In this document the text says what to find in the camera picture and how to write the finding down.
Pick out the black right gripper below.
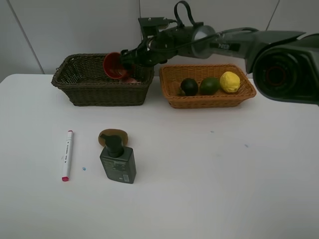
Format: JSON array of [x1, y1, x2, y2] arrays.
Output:
[[120, 27, 196, 70]]

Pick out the red plastic cup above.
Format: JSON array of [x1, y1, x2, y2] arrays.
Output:
[[103, 52, 135, 80]]

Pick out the pink dish soap bottle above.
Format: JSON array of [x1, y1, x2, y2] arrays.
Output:
[[119, 77, 140, 84]]

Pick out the dark green mangosteen fruit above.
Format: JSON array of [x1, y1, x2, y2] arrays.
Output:
[[178, 78, 198, 96]]

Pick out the green lime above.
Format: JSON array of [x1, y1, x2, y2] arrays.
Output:
[[199, 77, 220, 95]]

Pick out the yellow lemon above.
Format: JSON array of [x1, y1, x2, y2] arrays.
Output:
[[220, 71, 240, 94]]

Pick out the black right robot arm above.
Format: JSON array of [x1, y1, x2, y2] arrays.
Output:
[[120, 25, 319, 105]]

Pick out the dark brown wicker basket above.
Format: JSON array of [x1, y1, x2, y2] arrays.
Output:
[[51, 53, 154, 107]]

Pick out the orange wicker basket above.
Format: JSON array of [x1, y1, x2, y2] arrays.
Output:
[[159, 64, 256, 109]]

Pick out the brown kiwi fruit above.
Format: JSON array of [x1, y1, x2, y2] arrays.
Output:
[[98, 128, 129, 147]]

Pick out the dark green pump bottle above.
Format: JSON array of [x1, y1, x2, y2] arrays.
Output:
[[100, 134, 137, 184]]

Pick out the white marker with red caps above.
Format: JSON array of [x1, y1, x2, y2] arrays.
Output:
[[61, 130, 73, 182]]

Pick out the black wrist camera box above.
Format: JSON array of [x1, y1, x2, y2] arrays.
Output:
[[138, 17, 174, 39]]

